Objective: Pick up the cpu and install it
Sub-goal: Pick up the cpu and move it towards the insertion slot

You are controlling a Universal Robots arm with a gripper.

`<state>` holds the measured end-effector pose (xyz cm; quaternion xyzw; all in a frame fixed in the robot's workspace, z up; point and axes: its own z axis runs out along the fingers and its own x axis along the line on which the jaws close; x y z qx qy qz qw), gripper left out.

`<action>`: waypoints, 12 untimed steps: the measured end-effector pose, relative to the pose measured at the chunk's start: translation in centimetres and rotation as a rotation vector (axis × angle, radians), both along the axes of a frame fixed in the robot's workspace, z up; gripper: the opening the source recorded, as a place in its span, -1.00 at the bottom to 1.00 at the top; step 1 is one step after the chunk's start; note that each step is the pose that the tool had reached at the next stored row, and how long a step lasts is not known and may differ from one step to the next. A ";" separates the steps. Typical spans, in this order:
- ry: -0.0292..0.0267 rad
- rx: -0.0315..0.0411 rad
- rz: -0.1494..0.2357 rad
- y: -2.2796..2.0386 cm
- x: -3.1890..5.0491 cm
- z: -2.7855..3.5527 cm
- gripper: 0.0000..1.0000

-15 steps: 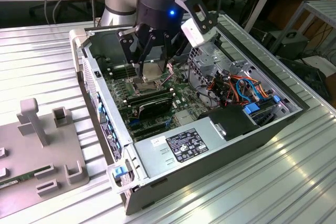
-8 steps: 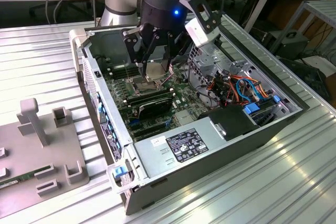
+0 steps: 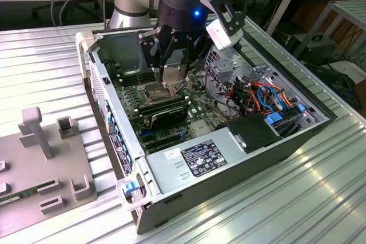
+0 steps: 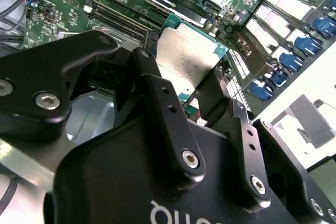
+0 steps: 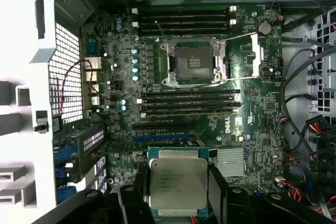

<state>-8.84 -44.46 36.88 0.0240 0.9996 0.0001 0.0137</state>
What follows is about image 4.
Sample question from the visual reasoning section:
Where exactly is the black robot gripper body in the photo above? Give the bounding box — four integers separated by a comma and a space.
44, 115, 302, 224

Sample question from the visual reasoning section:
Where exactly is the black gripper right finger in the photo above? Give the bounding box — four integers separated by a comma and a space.
195, 66, 336, 224

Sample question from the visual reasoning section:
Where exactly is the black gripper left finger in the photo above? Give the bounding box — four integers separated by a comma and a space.
0, 30, 208, 187

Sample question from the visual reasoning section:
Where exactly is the silver green CPU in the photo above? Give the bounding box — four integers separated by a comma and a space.
154, 13, 229, 103

